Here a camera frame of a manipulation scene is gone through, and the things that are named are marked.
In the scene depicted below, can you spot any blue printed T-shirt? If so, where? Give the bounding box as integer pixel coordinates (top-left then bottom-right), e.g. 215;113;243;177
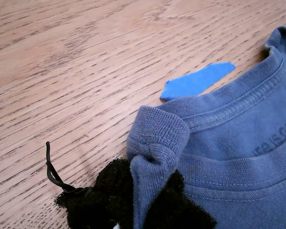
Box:
126;25;286;229

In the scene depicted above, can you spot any black twist wire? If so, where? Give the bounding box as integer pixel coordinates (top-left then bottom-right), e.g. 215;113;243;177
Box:
45;141;94;195

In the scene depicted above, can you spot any small blue tape piece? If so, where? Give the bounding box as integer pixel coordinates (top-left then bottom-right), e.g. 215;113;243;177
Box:
160;62;236;101

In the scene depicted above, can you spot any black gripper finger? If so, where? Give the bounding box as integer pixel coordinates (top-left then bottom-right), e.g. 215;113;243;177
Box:
143;170;217;229
54;157;137;229

